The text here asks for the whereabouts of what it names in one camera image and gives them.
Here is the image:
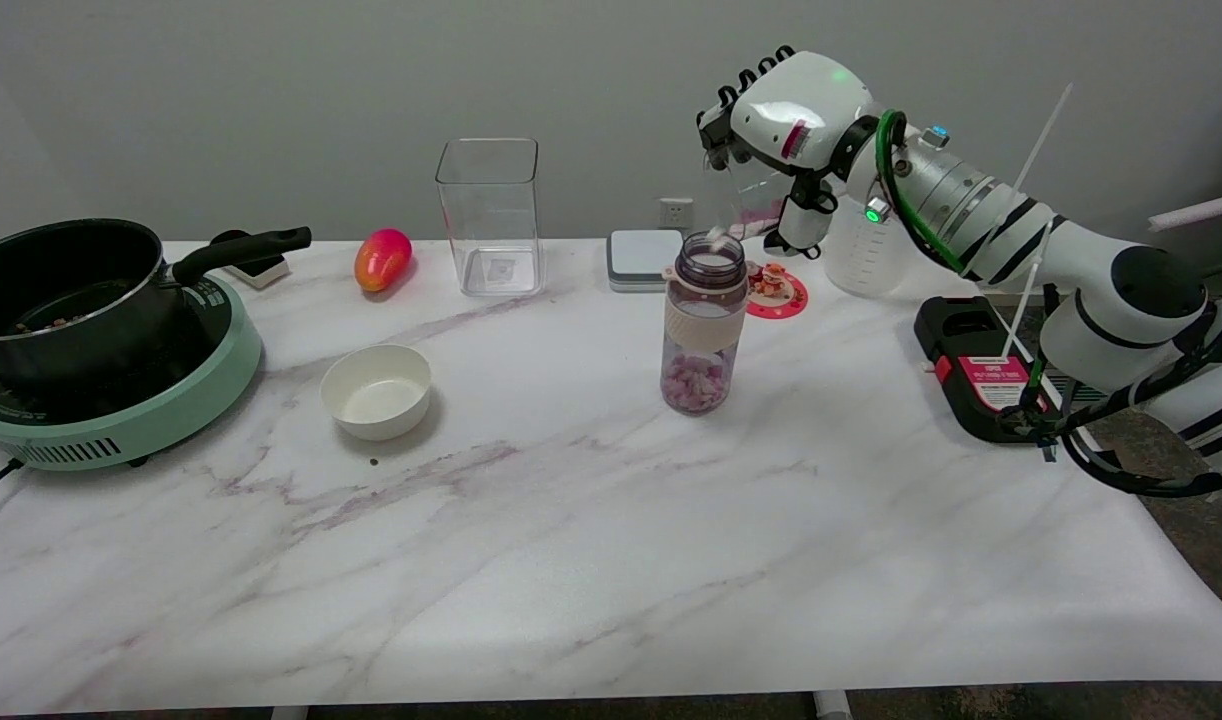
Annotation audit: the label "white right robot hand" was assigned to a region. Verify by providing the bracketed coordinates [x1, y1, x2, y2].
[698, 45, 880, 259]

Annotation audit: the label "clear black-rimmed measuring cup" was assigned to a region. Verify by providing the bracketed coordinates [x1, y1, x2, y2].
[701, 140, 797, 246]

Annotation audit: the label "large translucent measuring jug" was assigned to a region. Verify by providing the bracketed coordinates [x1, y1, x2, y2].
[824, 190, 937, 298]

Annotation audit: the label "clear water bottle beige band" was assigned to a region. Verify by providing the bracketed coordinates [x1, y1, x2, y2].
[660, 232, 750, 417]

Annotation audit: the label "pink white candies in bottle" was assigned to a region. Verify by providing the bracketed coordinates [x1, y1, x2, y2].
[664, 352, 729, 413]

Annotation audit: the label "red coaster with figurine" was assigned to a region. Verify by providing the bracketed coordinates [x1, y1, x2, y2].
[746, 263, 809, 320]

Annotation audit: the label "white grey kitchen scale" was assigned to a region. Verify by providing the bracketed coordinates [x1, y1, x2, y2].
[606, 229, 685, 293]

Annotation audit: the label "black device with red label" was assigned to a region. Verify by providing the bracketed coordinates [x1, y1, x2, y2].
[914, 296, 1062, 444]

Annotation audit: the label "clear square plastic container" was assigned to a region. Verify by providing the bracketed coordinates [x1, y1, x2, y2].
[435, 138, 546, 298]

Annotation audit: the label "white padded chair armrest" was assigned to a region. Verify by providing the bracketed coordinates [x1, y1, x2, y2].
[1148, 190, 1222, 233]

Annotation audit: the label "red orange toy mango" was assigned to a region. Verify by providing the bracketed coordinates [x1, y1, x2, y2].
[354, 228, 414, 293]

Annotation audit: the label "white bowl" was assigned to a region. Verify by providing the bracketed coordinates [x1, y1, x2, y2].
[320, 344, 434, 442]

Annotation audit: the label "black white power adapter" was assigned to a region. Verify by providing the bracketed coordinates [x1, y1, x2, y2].
[209, 230, 292, 291]

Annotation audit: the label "green induction cooker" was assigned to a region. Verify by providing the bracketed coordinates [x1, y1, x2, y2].
[0, 272, 263, 471]

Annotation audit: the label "black and green robot cables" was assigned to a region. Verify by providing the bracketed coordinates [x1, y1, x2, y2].
[874, 108, 1222, 499]

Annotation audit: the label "black saucepan with handle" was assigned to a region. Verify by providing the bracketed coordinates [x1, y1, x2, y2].
[0, 218, 313, 386]

